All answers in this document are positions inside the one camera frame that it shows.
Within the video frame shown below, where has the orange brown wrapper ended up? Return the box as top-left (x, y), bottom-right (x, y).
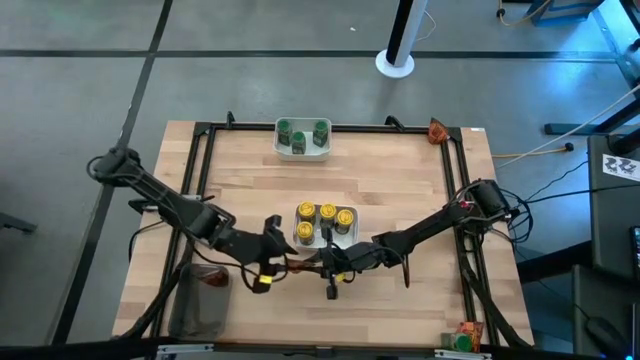
top-left (297, 200), bottom-right (317, 224)

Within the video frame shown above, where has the black desk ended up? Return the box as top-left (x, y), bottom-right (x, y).
top-left (587, 133), bottom-right (640, 281)

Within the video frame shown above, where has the silver aluminium bracket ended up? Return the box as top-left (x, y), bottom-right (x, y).
top-left (156, 342), bottom-right (215, 360)
top-left (433, 348), bottom-right (494, 360)

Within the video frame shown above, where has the yellow floor cable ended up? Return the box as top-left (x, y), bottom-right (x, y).
top-left (492, 143), bottom-right (574, 159)

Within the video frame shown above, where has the yellow-lid dark spice jar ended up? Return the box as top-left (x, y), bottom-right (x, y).
top-left (295, 220), bottom-right (316, 246)
top-left (318, 202), bottom-right (338, 227)
top-left (334, 208), bottom-right (355, 235)

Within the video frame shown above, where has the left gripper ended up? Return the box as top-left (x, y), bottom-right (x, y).
top-left (252, 215), bottom-right (301, 295)

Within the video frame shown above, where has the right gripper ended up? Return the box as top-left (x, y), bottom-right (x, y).
top-left (304, 227), bottom-right (354, 301)

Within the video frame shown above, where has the blue metal frame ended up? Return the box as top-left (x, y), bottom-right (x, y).
top-left (529, 0), bottom-right (640, 86)

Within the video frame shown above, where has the black table frame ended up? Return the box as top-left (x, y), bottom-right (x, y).
top-left (117, 112), bottom-right (534, 354)

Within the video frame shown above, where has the white sticker with black marks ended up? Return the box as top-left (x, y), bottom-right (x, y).
top-left (602, 153), bottom-right (640, 182)

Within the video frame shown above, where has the white plastic bin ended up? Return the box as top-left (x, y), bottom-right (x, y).
top-left (290, 202), bottom-right (360, 251)
top-left (273, 117), bottom-right (333, 162)

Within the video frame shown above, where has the orange-brown snack packet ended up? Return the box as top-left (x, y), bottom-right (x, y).
top-left (192, 264), bottom-right (231, 289)
top-left (455, 320), bottom-right (486, 354)
top-left (428, 118), bottom-right (450, 146)
top-left (285, 260), bottom-right (324, 276)

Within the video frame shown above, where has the black desk frame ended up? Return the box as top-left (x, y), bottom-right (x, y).
top-left (543, 99), bottom-right (640, 137)

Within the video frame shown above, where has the grey plastic bin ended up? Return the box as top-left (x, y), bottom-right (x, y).
top-left (167, 263), bottom-right (233, 341)

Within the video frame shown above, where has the white floor cable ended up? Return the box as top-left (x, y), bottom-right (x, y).
top-left (519, 84), bottom-right (640, 157)

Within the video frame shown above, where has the black floor cable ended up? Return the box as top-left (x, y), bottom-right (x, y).
top-left (524, 183), bottom-right (640, 205)

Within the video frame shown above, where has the black-white pole with round base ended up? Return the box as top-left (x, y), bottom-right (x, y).
top-left (374, 0), bottom-right (430, 80)

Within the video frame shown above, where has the black cable bundle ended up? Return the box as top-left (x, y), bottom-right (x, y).
top-left (499, 188), bottom-right (535, 246)

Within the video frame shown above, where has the black computer mouse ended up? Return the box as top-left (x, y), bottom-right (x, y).
top-left (585, 315), bottom-right (627, 354)

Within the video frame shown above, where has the grey chair leg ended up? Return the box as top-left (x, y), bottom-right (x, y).
top-left (0, 212), bottom-right (39, 235)

